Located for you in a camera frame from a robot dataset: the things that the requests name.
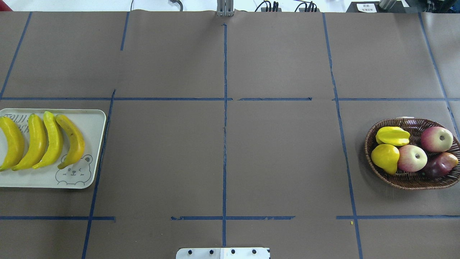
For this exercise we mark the aluminium frame post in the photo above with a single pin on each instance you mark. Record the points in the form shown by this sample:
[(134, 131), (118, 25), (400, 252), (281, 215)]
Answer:
[(225, 8)]

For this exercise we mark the brown wicker basket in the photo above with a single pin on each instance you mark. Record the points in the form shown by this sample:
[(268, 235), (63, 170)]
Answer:
[(408, 180)]

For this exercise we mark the red apple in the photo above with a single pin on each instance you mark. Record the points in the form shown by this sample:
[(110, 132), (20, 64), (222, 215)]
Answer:
[(412, 158), (436, 139)]

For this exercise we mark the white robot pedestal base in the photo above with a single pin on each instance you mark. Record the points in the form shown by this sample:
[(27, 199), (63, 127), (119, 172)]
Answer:
[(224, 253)]

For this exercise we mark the yellow banana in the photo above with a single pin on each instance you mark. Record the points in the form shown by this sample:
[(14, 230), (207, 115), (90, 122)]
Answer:
[(15, 143), (55, 141), (37, 145), (77, 141)]

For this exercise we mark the yellow starfruit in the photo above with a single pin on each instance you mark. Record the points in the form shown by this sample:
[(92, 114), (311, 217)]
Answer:
[(395, 136)]

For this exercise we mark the yellow lemon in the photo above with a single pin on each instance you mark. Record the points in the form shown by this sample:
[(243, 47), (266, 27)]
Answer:
[(386, 156)]

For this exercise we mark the orange mango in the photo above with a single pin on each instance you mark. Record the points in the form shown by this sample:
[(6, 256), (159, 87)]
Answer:
[(440, 165)]

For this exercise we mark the white rectangular plate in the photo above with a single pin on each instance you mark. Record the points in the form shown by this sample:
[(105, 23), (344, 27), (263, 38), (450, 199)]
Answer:
[(91, 123)]

